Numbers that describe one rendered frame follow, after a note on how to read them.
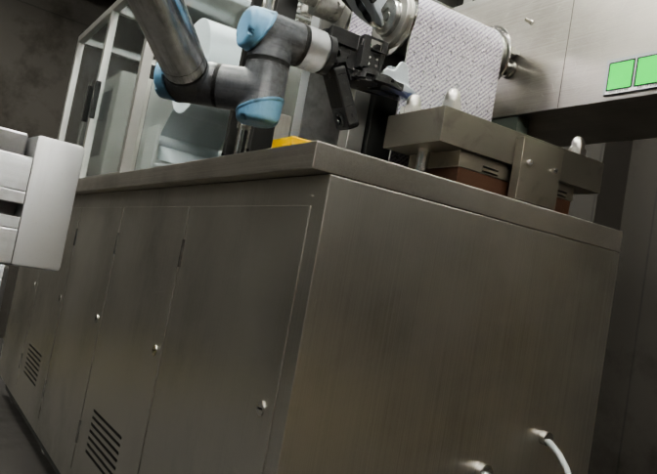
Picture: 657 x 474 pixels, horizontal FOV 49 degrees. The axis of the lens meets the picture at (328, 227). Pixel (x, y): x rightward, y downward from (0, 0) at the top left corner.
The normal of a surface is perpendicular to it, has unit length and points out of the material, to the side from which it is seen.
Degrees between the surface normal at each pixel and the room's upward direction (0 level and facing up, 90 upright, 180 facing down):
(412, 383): 90
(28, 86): 90
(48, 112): 90
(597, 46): 90
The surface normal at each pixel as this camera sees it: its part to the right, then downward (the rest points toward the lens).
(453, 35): 0.51, 0.02
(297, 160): -0.84, -0.19
